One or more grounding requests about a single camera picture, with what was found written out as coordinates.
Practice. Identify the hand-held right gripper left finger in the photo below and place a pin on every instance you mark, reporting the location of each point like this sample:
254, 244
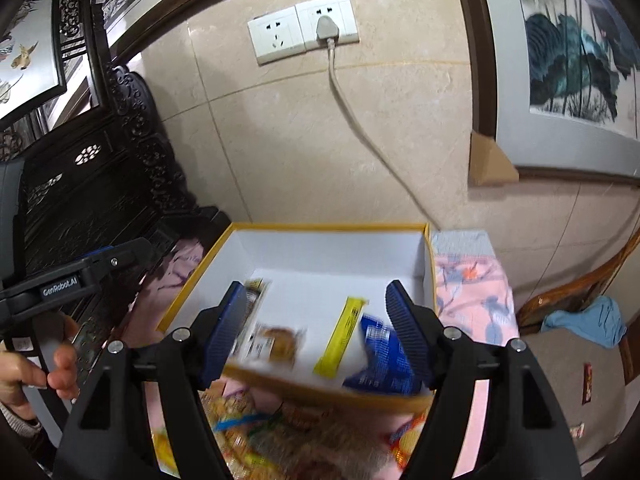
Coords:
227, 330

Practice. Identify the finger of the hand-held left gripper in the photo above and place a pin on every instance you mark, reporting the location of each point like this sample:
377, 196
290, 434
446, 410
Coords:
100, 267

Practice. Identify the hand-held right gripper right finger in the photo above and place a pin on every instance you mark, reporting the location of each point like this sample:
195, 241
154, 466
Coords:
405, 330

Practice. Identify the blue snack packet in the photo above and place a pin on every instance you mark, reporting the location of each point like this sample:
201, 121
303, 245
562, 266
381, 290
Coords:
382, 360

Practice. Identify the black and white snack packet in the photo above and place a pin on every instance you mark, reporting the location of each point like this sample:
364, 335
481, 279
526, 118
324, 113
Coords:
257, 297

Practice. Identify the small cookie packet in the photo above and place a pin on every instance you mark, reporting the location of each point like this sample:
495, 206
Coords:
280, 344

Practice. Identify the yellow stick snack packet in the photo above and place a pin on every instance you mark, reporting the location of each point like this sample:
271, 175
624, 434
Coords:
341, 337

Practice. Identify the yellow cardboard box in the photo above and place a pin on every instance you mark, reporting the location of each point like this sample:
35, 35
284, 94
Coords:
320, 255

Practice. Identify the pile of assorted snack packets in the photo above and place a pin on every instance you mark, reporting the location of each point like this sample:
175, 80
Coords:
280, 435

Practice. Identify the person's left forearm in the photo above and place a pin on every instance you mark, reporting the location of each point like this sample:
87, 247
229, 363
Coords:
15, 417

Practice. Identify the person's left hand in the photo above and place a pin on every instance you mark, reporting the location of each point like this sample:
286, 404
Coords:
60, 365

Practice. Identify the pink floral blanket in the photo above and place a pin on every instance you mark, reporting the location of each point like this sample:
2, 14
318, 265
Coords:
470, 285

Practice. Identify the dark carved wooden furniture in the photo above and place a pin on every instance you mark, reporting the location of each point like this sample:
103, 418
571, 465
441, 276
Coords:
100, 185

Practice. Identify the grey seat cushion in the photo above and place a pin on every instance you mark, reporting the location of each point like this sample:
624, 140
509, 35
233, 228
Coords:
550, 400

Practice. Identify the wooden chair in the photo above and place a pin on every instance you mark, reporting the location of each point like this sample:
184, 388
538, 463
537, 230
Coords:
565, 305

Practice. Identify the framed bird painting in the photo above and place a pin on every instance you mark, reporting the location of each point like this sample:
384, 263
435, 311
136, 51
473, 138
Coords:
25, 45

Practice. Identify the blue cloth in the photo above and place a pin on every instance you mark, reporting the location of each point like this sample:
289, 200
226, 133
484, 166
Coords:
590, 321

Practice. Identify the cardboard corner protector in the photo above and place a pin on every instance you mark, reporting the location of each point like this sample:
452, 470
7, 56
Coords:
492, 162

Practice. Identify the small red snack packet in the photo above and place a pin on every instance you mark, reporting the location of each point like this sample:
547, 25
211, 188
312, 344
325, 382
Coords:
588, 384

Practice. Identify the small pale snack packet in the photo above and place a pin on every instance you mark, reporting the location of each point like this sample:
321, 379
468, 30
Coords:
577, 431

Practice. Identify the grey power plug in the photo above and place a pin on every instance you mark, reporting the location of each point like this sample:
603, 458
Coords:
326, 29

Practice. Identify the framed landscape picture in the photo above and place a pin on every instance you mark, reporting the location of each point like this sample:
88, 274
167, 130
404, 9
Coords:
570, 50

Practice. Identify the white wall socket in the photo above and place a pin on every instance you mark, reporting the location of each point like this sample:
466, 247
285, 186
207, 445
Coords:
347, 15
275, 35

